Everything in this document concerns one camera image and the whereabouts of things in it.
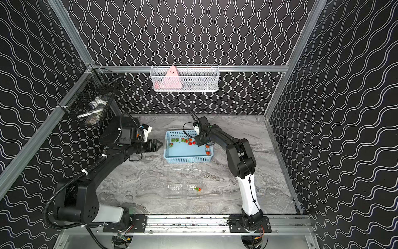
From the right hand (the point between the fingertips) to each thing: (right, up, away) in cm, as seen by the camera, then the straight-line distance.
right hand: (200, 140), depth 102 cm
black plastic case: (-58, +5, -2) cm, 58 cm away
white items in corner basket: (-58, +19, -17) cm, 63 cm away
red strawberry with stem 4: (-9, 0, +1) cm, 9 cm away
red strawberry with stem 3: (-12, 0, +1) cm, 12 cm away
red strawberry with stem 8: (+5, -8, -3) cm, 10 cm away
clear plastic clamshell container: (-5, -28, -18) cm, 34 cm away
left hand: (-24, 0, -16) cm, 29 cm away
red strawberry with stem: (-1, -25, -19) cm, 32 cm away
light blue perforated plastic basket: (-13, -5, +2) cm, 14 cm away
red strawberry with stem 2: (-19, 0, +3) cm, 19 cm away
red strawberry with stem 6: (-4, -2, +1) cm, 5 cm away
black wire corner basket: (-67, +23, -10) cm, 71 cm away
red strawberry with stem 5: (-7, -2, +1) cm, 7 cm away
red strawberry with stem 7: (+5, -4, -2) cm, 6 cm away
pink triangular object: (-17, +34, -13) cm, 40 cm away
